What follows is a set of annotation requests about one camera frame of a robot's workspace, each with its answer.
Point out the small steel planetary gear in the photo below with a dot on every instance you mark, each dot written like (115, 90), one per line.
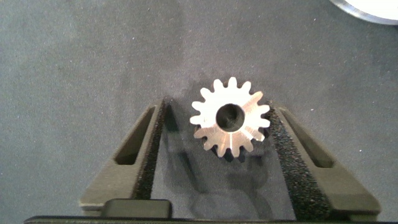
(207, 119)

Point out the round white pinned carrier plate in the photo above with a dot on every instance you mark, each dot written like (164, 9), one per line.
(379, 7)

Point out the dark blue-grey work mat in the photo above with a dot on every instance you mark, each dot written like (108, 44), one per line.
(62, 62)

